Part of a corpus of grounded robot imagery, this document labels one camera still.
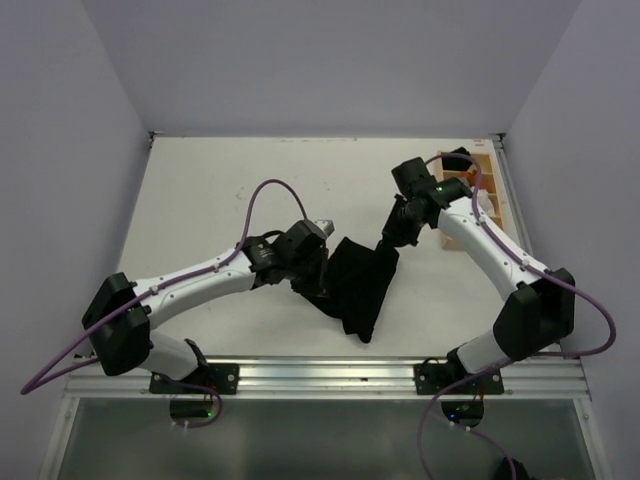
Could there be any black underwear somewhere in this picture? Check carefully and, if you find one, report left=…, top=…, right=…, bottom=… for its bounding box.
left=301, top=237, right=399, bottom=344

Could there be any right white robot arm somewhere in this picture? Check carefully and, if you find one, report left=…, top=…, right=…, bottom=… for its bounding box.
left=383, top=157, right=575, bottom=393

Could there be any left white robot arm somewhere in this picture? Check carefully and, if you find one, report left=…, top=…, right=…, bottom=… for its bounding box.
left=82, top=219, right=334, bottom=393

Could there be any orange rolled cloth in tray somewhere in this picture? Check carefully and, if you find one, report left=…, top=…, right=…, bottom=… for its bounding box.
left=462, top=171, right=481, bottom=188

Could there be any black rolled cloth in tray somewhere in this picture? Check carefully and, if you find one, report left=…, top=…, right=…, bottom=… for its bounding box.
left=441, top=147, right=473, bottom=172

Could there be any white rolled cloth in tray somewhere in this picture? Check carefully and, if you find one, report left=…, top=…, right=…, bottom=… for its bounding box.
left=477, top=189, right=496, bottom=217

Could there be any wooden compartment organizer tray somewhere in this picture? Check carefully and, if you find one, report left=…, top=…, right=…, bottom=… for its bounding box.
left=432, top=152, right=505, bottom=230

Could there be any black object bottom right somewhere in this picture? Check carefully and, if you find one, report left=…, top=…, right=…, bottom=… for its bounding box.
left=492, top=457, right=531, bottom=480

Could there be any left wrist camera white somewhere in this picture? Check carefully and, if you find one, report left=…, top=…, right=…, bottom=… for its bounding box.
left=314, top=219, right=335, bottom=239

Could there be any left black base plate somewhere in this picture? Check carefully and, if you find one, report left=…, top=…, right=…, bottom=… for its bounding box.
left=149, top=363, right=240, bottom=395

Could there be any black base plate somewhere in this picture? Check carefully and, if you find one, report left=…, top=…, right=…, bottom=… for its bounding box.
left=413, top=357, right=505, bottom=395
left=149, top=363, right=240, bottom=395

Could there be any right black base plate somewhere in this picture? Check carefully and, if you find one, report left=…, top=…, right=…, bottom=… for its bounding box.
left=413, top=357, right=505, bottom=395

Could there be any aluminium mounting rail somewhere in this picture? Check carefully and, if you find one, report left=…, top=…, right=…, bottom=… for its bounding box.
left=64, top=357, right=589, bottom=400

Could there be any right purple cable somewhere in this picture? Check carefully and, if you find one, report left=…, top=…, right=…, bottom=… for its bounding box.
left=417, top=153, right=617, bottom=480

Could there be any purple cable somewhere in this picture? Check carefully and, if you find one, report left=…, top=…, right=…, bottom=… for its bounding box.
left=417, top=153, right=617, bottom=480
left=19, top=178, right=309, bottom=429

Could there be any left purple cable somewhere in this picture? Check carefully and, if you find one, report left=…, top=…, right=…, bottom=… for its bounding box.
left=19, top=178, right=309, bottom=429

